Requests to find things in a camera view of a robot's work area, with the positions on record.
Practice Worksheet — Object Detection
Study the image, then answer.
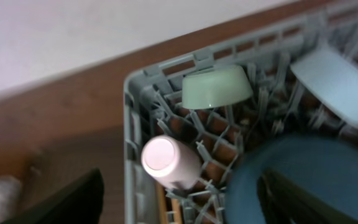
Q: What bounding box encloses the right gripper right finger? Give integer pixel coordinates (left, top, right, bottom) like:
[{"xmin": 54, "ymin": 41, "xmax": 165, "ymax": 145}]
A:
[{"xmin": 257, "ymin": 167, "xmax": 358, "ymax": 223}]

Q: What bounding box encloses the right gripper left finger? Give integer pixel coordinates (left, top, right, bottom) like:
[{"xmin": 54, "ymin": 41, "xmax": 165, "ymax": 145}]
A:
[{"xmin": 2, "ymin": 169, "xmax": 104, "ymax": 224}]

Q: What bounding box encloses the dark blue plate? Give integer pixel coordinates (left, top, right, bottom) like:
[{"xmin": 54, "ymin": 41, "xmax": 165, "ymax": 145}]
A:
[{"xmin": 225, "ymin": 136, "xmax": 358, "ymax": 223}]

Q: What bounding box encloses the wooden chopstick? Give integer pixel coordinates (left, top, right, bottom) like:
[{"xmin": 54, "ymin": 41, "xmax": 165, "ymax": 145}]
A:
[
  {"xmin": 155, "ymin": 183, "xmax": 169, "ymax": 224},
  {"xmin": 171, "ymin": 198, "xmax": 183, "ymax": 224}
]

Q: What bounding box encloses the pink cup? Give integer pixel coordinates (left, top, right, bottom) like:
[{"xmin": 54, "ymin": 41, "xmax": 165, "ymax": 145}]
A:
[{"xmin": 140, "ymin": 135, "xmax": 201, "ymax": 190}]

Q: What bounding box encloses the light blue bowl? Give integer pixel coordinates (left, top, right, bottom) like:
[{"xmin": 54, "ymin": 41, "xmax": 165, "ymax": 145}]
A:
[{"xmin": 290, "ymin": 47, "xmax": 358, "ymax": 128}]

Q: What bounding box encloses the light green bowl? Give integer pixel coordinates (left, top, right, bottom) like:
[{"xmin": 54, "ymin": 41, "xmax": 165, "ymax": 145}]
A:
[{"xmin": 181, "ymin": 65, "xmax": 254, "ymax": 110}]

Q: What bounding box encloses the grey dishwasher rack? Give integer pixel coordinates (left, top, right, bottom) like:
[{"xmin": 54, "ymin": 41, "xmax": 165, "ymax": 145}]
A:
[{"xmin": 124, "ymin": 1, "xmax": 358, "ymax": 223}]

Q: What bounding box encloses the brown serving tray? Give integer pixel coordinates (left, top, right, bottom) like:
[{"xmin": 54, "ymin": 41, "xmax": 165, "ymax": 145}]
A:
[{"xmin": 17, "ymin": 126, "xmax": 125, "ymax": 223}]

